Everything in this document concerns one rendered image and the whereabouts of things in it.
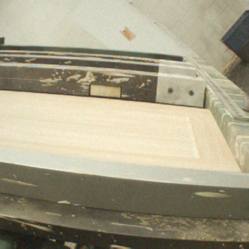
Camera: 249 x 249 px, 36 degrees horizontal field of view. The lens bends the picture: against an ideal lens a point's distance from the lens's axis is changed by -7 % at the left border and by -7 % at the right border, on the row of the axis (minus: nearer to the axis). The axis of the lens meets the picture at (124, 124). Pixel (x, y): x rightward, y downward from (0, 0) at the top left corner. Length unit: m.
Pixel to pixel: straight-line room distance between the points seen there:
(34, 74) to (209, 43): 5.13
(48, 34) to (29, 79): 5.36
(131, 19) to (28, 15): 2.35
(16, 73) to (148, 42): 3.67
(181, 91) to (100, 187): 0.65
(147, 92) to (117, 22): 3.71
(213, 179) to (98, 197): 0.13
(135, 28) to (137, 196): 4.32
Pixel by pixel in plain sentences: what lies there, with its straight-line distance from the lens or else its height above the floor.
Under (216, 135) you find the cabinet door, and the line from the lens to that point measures 0.72.
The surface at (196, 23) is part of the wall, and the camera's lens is 6.06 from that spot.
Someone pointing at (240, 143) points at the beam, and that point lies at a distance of 0.58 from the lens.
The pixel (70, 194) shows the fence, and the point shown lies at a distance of 0.44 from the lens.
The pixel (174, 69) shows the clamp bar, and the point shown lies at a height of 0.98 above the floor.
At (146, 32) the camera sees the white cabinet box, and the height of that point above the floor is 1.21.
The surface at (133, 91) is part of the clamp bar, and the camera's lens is 1.04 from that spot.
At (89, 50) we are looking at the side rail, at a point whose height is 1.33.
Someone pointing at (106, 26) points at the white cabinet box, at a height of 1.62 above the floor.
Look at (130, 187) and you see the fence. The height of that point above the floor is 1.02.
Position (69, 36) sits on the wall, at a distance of 6.34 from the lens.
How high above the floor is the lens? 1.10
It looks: 5 degrees down
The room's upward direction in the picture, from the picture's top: 50 degrees counter-clockwise
